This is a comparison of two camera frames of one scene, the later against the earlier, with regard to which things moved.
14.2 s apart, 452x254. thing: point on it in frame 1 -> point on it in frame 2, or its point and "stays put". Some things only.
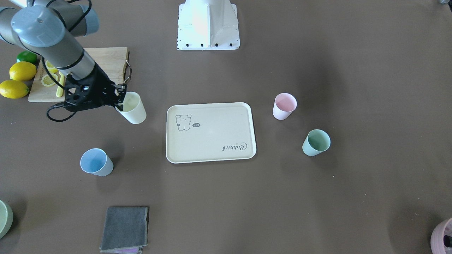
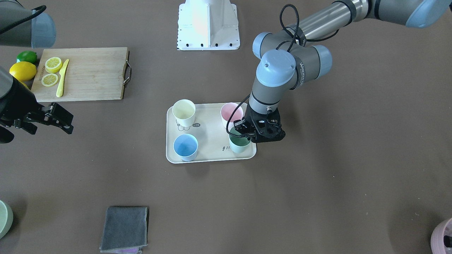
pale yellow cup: (134, 110) -> (184, 110)
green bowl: (6, 218) stays put
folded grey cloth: (124, 227) stays put
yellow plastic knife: (60, 89) stays put
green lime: (26, 56) stays put
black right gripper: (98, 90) -> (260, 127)
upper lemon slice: (51, 68) stays put
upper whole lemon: (22, 71) stays put
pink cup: (284, 103) -> (227, 111)
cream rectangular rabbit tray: (196, 132) stays put
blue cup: (96, 161) -> (186, 146)
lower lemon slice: (47, 81) stays put
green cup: (317, 141) -> (239, 144)
